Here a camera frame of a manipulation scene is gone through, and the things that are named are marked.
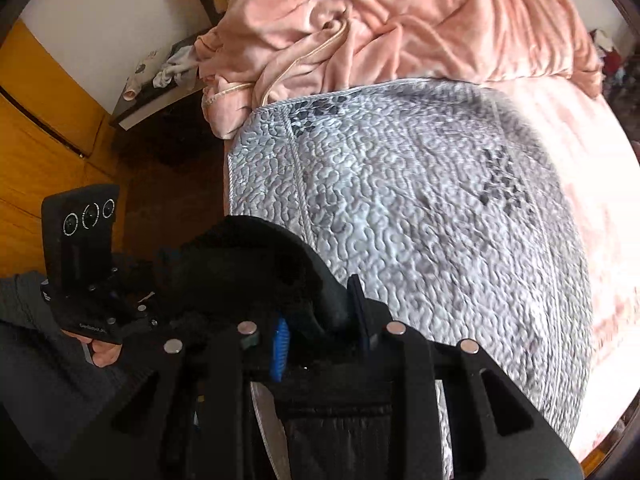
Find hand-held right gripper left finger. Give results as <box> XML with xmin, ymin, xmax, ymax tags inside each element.
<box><xmin>65</xmin><ymin>317</ymin><xmax>291</xmax><ymax>480</ymax></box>

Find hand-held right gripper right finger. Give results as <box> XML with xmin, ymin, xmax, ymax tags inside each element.
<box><xmin>347</xmin><ymin>274</ymin><xmax>586</xmax><ymax>480</ymax></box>

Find black quilted pants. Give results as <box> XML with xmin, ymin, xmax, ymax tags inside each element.
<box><xmin>117</xmin><ymin>215</ymin><xmax>401</xmax><ymax>480</ymax></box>

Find person's left forearm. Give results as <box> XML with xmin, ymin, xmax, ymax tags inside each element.
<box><xmin>0</xmin><ymin>270</ymin><xmax>68</xmax><ymax>333</ymax></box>

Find person's left hand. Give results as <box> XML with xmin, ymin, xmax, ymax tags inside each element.
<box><xmin>82</xmin><ymin>339</ymin><xmax>124</xmax><ymax>369</ymax></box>

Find grey quilted bedspread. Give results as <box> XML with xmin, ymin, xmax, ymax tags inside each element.
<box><xmin>226</xmin><ymin>78</ymin><xmax>593</xmax><ymax>448</ymax></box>

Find person's leg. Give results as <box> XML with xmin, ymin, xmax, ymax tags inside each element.
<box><xmin>0</xmin><ymin>320</ymin><xmax>156</xmax><ymax>480</ymax></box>

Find dark nightstand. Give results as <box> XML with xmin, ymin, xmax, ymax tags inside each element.
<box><xmin>109</xmin><ymin>35</ymin><xmax>211</xmax><ymax>131</ymax></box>

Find yellow wooden wardrobe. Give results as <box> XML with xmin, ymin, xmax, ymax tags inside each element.
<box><xmin>0</xmin><ymin>19</ymin><xmax>113</xmax><ymax>158</ymax></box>

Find pale crumpled clothes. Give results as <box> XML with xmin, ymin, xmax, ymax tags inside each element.
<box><xmin>125</xmin><ymin>45</ymin><xmax>201</xmax><ymax>102</ymax></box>

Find pink fleece blanket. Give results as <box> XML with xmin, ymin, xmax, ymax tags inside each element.
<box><xmin>194</xmin><ymin>0</ymin><xmax>603</xmax><ymax>141</ymax></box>

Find cluttered nightstand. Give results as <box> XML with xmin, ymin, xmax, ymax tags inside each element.
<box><xmin>590</xmin><ymin>27</ymin><xmax>633</xmax><ymax>106</ymax></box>

